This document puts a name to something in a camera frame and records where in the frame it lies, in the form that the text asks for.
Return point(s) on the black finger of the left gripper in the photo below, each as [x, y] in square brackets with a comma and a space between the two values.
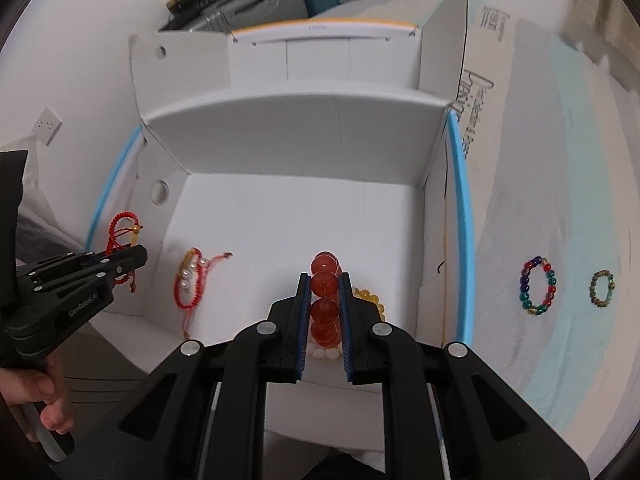
[115, 265]

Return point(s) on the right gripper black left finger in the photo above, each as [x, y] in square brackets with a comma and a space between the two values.
[201, 413]

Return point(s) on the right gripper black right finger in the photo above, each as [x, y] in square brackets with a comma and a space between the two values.
[446, 413]

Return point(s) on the person's left hand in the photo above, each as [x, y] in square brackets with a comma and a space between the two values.
[19, 387]

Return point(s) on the white cardboard box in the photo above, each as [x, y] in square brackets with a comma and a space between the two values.
[260, 148]

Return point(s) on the grey suitcase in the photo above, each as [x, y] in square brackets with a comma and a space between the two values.
[230, 15]

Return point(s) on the striped bed sheet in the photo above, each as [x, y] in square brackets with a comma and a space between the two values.
[551, 141]

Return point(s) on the white wall socket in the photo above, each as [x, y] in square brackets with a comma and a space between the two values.
[46, 126]

